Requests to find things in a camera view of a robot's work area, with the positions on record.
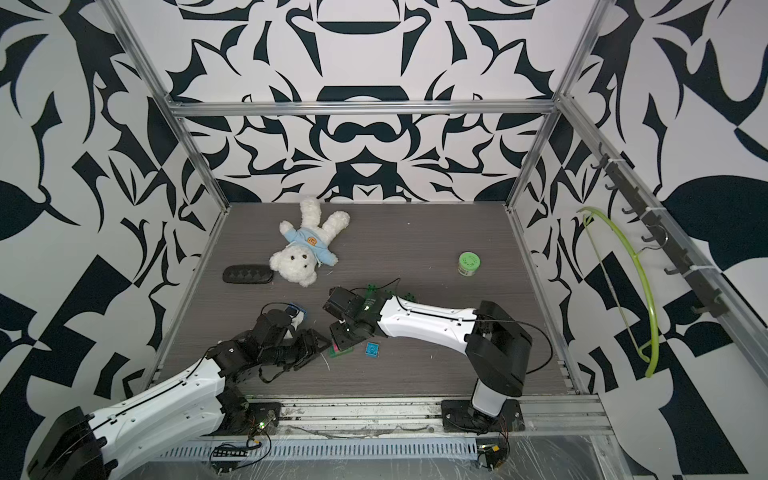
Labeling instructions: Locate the green long lego plate brick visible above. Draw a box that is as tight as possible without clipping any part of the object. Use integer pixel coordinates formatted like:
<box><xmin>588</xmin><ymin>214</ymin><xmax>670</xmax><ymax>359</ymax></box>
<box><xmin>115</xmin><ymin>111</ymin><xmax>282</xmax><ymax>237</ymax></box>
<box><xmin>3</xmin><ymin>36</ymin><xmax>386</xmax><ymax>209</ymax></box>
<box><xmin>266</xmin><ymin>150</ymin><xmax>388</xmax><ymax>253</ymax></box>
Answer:
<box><xmin>329</xmin><ymin>346</ymin><xmax>354</xmax><ymax>358</ymax></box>

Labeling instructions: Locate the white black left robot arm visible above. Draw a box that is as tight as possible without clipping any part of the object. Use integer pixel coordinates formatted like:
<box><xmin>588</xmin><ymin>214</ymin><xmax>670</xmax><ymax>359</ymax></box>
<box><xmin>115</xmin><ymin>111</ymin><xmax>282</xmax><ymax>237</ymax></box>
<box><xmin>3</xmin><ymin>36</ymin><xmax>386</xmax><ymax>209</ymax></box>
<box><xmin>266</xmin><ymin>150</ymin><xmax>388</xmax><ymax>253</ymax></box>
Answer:
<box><xmin>26</xmin><ymin>309</ymin><xmax>331</xmax><ymax>479</ymax></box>

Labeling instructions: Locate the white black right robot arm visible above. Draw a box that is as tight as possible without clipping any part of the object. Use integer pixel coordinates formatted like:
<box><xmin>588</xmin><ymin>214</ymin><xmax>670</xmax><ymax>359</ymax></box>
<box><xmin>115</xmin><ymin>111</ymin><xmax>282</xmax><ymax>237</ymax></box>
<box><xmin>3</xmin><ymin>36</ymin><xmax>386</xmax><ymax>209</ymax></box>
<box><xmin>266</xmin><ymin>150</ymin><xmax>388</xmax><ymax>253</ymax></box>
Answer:
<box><xmin>323</xmin><ymin>287</ymin><xmax>533</xmax><ymax>420</ymax></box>

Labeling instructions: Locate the cyan overturned lego brick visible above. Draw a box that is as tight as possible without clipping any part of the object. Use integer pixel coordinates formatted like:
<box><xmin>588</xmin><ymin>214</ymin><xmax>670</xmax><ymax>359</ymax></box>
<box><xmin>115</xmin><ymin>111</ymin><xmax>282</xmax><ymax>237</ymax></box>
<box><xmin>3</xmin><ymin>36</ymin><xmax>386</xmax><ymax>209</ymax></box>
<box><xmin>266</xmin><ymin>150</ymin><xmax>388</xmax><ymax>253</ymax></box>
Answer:
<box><xmin>364</xmin><ymin>342</ymin><xmax>380</xmax><ymax>358</ymax></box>

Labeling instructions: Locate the white teddy bear blue shirt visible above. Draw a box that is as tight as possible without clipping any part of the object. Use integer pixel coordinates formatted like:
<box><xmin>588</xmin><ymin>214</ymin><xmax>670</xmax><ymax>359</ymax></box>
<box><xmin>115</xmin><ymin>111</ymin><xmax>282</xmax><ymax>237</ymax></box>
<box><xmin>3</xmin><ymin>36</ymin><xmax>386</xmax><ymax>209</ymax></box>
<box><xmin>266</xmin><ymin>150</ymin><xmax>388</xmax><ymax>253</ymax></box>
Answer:
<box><xmin>269</xmin><ymin>198</ymin><xmax>351</xmax><ymax>287</ymax></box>

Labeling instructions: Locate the black remote control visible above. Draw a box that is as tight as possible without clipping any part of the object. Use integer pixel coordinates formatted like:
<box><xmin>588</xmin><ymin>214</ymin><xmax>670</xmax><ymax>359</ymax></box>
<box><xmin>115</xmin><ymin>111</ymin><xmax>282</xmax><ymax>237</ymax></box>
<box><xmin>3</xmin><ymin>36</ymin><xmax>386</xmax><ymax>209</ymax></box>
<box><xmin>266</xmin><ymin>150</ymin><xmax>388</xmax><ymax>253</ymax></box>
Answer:
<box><xmin>222</xmin><ymin>264</ymin><xmax>274</xmax><ymax>285</ymax></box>

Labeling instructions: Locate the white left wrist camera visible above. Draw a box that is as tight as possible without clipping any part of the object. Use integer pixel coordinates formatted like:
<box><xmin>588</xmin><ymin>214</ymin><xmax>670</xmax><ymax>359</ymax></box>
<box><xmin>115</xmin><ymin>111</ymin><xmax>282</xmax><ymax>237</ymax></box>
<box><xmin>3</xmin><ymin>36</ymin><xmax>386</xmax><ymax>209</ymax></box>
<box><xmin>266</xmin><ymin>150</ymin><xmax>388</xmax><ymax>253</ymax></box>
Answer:
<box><xmin>284</xmin><ymin>305</ymin><xmax>306</xmax><ymax>330</ymax></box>

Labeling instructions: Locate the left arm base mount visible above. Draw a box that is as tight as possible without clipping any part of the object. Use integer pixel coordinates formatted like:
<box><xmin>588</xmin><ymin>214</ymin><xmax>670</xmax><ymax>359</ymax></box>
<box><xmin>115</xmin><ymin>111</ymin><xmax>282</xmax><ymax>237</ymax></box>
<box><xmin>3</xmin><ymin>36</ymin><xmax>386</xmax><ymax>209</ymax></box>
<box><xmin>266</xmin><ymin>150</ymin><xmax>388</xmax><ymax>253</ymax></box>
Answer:
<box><xmin>213</xmin><ymin>390</ymin><xmax>282</xmax><ymax>436</ymax></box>

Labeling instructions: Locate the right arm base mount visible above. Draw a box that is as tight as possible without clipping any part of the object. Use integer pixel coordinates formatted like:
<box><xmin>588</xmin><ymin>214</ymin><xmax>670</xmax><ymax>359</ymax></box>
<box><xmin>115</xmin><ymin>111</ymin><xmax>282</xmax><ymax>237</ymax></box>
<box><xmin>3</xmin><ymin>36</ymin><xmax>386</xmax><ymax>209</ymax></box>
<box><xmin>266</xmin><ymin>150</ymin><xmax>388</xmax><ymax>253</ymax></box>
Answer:
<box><xmin>440</xmin><ymin>399</ymin><xmax>526</xmax><ymax>435</ymax></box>

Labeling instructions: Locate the black wall hook rack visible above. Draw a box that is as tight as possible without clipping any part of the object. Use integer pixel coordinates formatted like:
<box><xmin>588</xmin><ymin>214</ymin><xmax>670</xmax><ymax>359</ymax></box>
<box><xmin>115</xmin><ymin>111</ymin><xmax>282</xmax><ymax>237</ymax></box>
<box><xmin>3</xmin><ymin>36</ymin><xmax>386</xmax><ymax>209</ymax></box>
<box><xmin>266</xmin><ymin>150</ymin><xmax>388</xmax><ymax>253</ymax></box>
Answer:
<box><xmin>592</xmin><ymin>143</ymin><xmax>730</xmax><ymax>318</ymax></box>

